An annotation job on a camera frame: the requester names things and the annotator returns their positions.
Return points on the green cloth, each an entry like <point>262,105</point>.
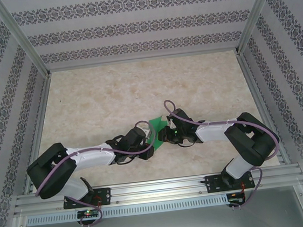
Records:
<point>156,125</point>

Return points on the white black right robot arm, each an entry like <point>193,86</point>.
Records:
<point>210,134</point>

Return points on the aluminium side rail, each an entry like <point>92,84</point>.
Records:
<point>40,130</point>
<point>262,107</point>

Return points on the aluminium frame post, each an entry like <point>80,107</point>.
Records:
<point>21,37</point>
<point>258,12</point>

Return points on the small circuit board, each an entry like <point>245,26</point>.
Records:
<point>87,213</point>
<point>235,199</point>

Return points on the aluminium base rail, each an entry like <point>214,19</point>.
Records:
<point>162,188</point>

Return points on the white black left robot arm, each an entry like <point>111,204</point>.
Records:
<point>91,157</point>

